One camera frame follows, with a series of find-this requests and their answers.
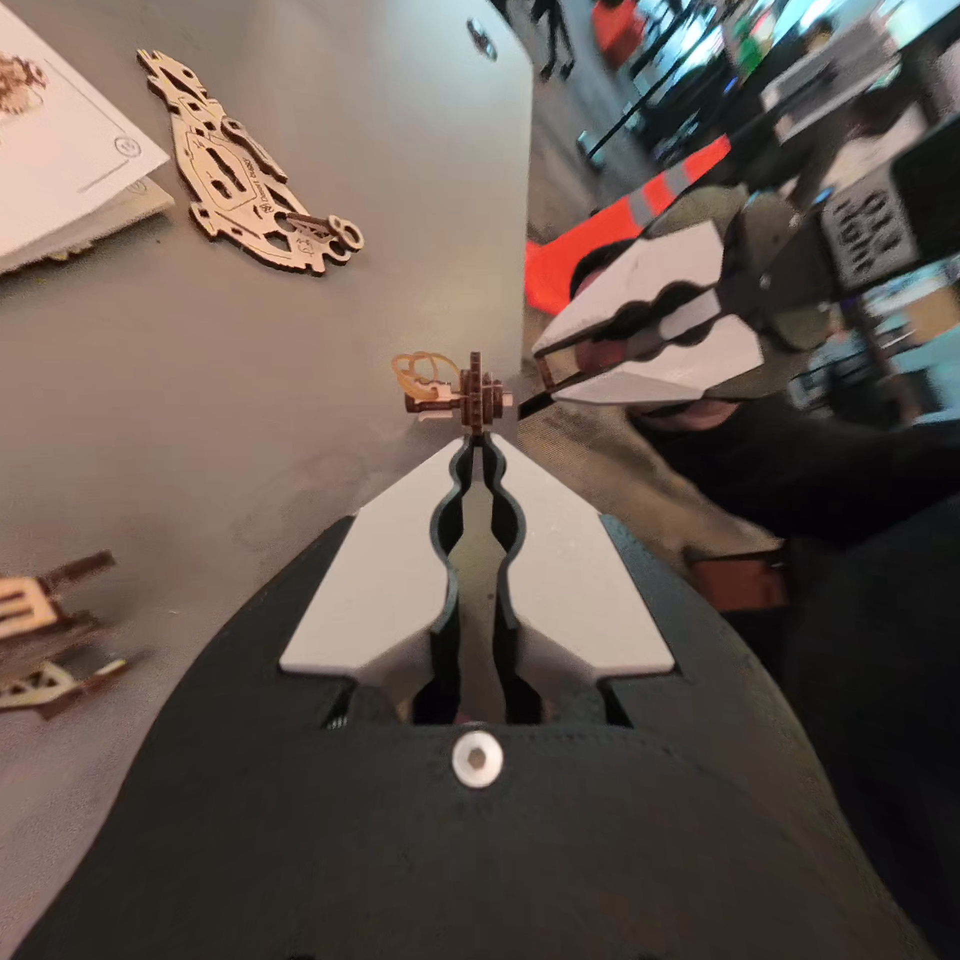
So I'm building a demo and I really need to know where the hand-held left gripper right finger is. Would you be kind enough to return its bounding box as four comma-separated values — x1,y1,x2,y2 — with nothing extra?
483,437,677,681

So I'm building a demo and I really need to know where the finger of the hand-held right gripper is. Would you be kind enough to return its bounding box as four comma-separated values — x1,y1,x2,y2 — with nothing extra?
531,219,726,363
540,289,766,411

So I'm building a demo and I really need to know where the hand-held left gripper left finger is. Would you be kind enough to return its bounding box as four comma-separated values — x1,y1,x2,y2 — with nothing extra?
279,437,471,678

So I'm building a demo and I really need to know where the wooden gear axle assembly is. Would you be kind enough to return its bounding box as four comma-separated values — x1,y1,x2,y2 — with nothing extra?
390,350,519,437

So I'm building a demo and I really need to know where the person's right forearm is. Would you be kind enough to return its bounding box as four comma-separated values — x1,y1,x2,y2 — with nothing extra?
637,401,960,545

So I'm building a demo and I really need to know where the person's right hand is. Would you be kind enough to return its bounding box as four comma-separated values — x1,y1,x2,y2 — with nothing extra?
632,395,751,438

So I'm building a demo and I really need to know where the orange traffic cone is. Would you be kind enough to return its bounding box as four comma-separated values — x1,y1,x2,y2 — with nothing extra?
524,135,733,316

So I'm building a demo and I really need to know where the person's black clothing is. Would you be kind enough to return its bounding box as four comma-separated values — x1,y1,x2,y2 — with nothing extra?
720,517,960,960

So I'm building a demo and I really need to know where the partly built wooden chassis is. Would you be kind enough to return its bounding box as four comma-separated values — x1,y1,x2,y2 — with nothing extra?
0,550,133,722

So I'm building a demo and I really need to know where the wooden car side panel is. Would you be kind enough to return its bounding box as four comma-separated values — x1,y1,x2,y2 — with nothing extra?
136,48,367,278

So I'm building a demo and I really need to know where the open instruction booklet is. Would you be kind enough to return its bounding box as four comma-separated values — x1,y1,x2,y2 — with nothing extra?
0,0,176,276

